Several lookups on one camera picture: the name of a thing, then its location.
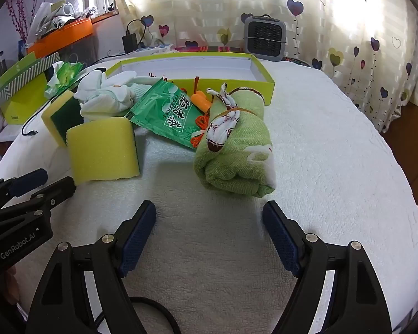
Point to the wooden cabinet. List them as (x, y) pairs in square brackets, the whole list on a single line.
[(414, 167)]

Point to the green towel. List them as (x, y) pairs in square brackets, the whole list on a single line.
[(237, 146)]

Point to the green striped box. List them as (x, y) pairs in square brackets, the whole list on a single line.
[(17, 76)]

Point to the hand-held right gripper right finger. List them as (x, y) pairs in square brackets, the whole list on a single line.
[(282, 236)]

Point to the small grey fan heater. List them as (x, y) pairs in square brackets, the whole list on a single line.
[(264, 38)]

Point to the green tissue pack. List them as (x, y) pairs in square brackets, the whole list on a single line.
[(66, 74)]

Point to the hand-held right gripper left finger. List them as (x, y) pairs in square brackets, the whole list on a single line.
[(137, 236)]

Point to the green foil packet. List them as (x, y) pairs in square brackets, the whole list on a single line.
[(163, 111)]

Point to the lime green cardboard box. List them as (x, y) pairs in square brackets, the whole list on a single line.
[(202, 64)]

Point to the black power adapter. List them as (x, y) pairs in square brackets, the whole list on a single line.
[(129, 43)]

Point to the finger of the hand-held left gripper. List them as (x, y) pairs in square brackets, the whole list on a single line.
[(31, 180), (61, 188)]

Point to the yellow green sponge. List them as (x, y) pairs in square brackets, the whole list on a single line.
[(104, 149), (55, 114)]

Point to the orange tray with clutter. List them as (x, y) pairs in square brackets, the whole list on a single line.
[(62, 34)]

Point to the white power strip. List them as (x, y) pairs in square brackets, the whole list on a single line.
[(156, 48)]

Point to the heart print curtain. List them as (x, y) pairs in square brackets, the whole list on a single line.
[(334, 24)]

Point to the colourful striped cloth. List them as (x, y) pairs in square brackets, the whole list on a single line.
[(195, 48)]

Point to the pile of white packaging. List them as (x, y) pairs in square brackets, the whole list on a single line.
[(55, 14)]

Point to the pink flower branches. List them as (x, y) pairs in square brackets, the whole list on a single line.
[(19, 17)]

